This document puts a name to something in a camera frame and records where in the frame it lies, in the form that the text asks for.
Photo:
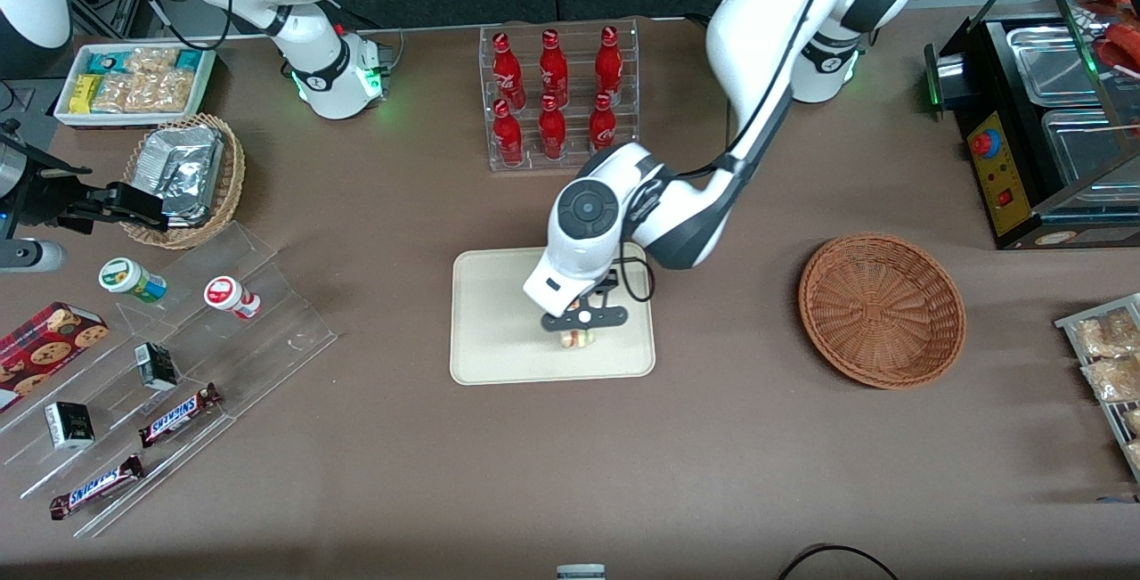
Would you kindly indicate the clear nut snack pack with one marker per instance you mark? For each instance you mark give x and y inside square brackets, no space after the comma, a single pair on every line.
[151,61]
[165,92]
[111,94]

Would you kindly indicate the clear acrylic stepped stand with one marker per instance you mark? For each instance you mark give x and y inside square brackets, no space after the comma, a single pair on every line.
[267,348]

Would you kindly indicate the teal snack pack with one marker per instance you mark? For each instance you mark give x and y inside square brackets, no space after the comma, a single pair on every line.
[105,61]
[189,59]

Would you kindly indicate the yellow snack pack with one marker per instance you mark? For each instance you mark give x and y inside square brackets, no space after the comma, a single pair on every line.
[85,94]

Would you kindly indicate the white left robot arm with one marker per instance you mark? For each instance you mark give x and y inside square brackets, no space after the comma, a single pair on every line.
[757,45]

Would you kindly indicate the white rectangular snack tray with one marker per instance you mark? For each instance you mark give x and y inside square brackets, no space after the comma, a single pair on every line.
[67,115]

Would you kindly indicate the steel warmer pan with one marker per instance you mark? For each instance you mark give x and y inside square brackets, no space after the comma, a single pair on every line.
[1082,148]
[1055,63]

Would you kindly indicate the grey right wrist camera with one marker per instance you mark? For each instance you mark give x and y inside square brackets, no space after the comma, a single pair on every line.
[31,256]

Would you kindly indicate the black food warmer cabinet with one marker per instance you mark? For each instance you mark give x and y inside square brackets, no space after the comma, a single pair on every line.
[1002,170]

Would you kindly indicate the clear acrylic bottle rack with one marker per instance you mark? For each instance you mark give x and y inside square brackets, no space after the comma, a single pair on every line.
[574,161]

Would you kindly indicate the clear crumbly snack pack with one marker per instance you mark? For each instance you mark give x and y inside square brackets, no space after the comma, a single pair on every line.
[1113,379]
[1104,335]
[1135,453]
[1133,421]

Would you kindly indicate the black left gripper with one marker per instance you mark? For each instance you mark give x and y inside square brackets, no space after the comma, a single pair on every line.
[610,282]

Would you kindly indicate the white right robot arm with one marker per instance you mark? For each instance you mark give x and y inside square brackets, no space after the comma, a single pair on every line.
[312,72]

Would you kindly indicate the red cola bottle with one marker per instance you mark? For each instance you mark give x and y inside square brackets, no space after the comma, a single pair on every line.
[608,63]
[553,68]
[508,136]
[603,130]
[506,72]
[552,133]

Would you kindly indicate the silver foil pack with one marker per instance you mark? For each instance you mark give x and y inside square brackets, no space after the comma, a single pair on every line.
[189,201]
[174,152]

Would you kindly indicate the cream plastic tray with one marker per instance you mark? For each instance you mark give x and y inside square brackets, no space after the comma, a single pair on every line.
[499,339]

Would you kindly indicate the red-lid yogurt cup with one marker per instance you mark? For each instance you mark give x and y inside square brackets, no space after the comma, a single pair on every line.
[223,293]

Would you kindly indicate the brown Snickers bar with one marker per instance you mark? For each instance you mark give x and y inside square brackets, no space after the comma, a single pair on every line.
[178,415]
[93,488]

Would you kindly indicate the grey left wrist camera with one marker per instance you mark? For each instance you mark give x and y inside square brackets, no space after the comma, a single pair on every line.
[607,318]

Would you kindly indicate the brown round wicker basket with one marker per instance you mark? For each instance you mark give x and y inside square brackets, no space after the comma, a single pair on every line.
[882,313]

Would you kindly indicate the green-lid yogurt cup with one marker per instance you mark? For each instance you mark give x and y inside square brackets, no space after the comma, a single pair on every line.
[125,277]

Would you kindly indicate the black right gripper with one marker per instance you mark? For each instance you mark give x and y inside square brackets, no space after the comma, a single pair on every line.
[43,200]

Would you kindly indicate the light tan wicker basket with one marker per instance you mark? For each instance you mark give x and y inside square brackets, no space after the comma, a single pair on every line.
[230,179]

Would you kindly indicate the red tartan cookie box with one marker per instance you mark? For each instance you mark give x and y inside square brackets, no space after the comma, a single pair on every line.
[44,350]

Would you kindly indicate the triangular sandwich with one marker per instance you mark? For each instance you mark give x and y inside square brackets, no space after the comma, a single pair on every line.
[579,339]

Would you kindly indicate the red fried food pieces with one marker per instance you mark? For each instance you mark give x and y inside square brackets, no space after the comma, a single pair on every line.
[1118,50]

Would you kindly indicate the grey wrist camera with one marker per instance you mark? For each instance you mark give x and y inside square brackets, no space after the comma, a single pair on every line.
[31,256]
[607,318]

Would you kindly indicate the small black drink carton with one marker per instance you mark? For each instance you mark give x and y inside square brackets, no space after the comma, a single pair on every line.
[156,366]
[69,425]

